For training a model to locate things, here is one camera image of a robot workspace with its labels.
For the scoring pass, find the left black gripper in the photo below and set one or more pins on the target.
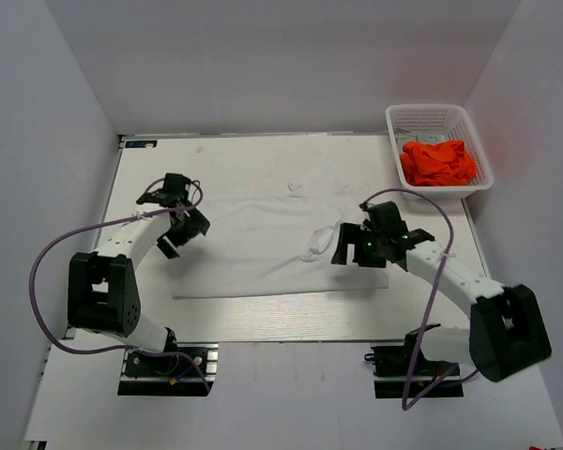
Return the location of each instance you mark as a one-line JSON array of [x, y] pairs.
[[196, 223]]

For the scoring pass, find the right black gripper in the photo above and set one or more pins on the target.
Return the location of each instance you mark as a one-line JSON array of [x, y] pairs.
[[351, 233]]

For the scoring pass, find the white t shirt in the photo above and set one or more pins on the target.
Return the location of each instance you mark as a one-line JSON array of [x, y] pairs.
[[273, 245]]

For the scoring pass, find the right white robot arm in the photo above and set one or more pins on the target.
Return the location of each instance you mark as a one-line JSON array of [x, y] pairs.
[[506, 332]]

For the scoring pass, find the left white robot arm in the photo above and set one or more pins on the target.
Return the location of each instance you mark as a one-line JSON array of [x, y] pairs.
[[103, 293]]

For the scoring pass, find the blue table label sticker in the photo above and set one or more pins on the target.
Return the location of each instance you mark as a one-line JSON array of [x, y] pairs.
[[141, 144]]

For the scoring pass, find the orange t shirt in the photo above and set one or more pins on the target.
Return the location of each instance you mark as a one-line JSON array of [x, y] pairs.
[[444, 164]]

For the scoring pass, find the white plastic basket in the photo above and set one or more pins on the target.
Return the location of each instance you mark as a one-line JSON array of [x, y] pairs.
[[437, 123]]

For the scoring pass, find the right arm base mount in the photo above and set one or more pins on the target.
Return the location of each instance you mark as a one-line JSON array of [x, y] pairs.
[[390, 365]]

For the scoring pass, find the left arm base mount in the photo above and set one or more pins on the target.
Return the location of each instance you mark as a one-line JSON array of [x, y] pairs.
[[170, 377]]

